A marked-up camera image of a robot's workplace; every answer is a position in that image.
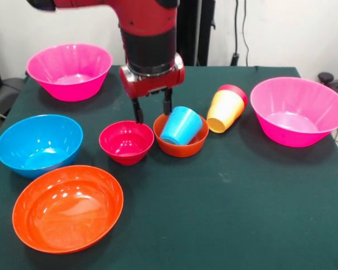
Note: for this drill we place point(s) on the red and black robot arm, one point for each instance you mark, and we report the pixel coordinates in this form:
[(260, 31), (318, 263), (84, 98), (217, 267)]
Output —
[(146, 33)]

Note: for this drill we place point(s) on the blue plastic cup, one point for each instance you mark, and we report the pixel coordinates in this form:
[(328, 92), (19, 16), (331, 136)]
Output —
[(180, 126)]

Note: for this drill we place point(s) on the dark green tablecloth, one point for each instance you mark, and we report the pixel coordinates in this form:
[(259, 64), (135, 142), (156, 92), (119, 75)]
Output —
[(214, 225)]

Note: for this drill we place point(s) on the red plastic cup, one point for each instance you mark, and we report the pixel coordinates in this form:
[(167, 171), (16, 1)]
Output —
[(238, 91)]

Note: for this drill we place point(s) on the yellow plastic cup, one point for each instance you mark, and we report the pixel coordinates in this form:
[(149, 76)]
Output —
[(225, 112)]

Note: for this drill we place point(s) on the large orange plastic bowl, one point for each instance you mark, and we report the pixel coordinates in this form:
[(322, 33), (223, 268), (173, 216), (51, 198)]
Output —
[(67, 213)]

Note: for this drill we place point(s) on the small red plastic bowl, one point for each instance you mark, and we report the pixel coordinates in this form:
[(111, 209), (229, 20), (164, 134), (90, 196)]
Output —
[(126, 143)]

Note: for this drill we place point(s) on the blue plastic bowl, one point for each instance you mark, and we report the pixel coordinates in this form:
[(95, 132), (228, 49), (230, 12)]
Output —
[(39, 146)]

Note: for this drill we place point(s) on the small orange plastic bowl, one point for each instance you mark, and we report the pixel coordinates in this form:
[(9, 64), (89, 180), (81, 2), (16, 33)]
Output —
[(183, 150)]

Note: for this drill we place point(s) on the large pink plastic bowl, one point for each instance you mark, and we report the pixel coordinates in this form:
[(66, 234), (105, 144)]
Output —
[(298, 112), (70, 64)]

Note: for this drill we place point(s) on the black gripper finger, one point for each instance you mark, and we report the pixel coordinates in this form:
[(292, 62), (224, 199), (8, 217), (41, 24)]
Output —
[(167, 102), (138, 111)]

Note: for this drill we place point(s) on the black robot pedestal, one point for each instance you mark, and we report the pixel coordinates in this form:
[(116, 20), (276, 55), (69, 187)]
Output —
[(194, 33)]

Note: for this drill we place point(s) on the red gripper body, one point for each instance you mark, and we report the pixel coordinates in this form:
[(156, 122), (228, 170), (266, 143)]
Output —
[(155, 84)]

